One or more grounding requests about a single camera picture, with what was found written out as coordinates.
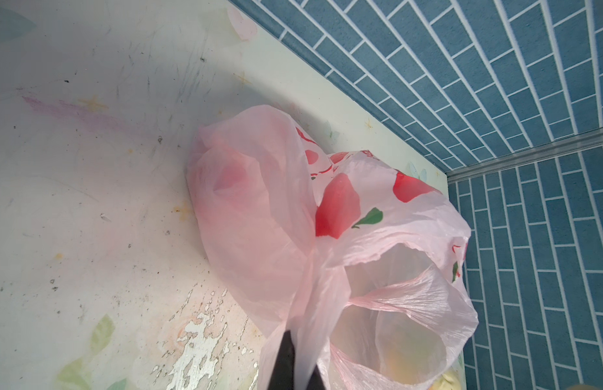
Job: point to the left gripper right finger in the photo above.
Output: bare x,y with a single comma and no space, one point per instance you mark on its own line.
316,381

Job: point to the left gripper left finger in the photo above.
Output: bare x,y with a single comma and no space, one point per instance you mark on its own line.
283,371

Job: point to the pink plastic bag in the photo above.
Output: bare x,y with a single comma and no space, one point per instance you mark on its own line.
359,261

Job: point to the red fake fruit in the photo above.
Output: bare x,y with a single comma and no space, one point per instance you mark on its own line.
231,177

